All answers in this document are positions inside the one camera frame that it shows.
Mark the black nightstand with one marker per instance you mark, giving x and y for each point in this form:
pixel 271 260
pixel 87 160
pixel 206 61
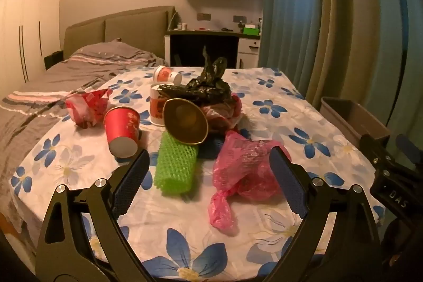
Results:
pixel 53 60

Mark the green box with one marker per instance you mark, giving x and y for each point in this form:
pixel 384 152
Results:
pixel 251 31

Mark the white drawer cabinet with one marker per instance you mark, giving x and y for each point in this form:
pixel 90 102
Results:
pixel 248 52

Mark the crumpled red wrapper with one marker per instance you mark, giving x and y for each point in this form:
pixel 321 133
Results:
pixel 84 107

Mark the grey plastic bin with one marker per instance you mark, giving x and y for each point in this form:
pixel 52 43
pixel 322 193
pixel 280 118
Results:
pixel 357 123

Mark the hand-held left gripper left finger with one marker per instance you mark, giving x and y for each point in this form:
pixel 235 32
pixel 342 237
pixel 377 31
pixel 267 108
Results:
pixel 129 184

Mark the padded bed headboard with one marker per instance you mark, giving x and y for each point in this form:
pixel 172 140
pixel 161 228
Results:
pixel 132 24

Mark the grey wall socket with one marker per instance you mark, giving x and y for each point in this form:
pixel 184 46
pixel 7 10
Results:
pixel 239 18
pixel 204 16

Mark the grey pillow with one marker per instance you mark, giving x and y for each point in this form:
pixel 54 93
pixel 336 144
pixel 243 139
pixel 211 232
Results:
pixel 105 49

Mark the white paper cup red label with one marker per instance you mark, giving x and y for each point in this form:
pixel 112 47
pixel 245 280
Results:
pixel 156 110
pixel 163 73

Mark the white wardrobe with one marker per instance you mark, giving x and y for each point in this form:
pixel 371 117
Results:
pixel 29 21

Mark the blue cloth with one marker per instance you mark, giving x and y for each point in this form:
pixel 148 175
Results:
pixel 211 150

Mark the translucent red plastic bag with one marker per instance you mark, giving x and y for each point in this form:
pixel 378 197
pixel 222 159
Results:
pixel 221 116

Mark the dark desk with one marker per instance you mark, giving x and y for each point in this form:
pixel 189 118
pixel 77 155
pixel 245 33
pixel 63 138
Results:
pixel 205 32

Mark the green foam net sleeve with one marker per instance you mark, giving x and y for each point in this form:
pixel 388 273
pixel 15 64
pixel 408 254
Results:
pixel 173 166

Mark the pink plastic bag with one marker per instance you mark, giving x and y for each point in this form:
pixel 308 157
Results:
pixel 244 169

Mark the blue and beige curtain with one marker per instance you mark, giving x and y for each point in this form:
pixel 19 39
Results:
pixel 330 21

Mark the black plastic bag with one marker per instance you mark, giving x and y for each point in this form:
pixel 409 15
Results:
pixel 205 87

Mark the red cup gold interior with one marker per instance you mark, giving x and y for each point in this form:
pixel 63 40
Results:
pixel 185 123

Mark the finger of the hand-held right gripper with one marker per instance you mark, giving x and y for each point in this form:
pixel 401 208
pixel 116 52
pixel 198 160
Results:
pixel 407 145
pixel 371 145

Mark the grey striped duvet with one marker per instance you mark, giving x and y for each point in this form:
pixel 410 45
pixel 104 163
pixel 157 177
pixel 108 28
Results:
pixel 39 93

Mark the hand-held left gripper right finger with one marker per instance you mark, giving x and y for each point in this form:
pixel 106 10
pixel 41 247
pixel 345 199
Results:
pixel 290 184

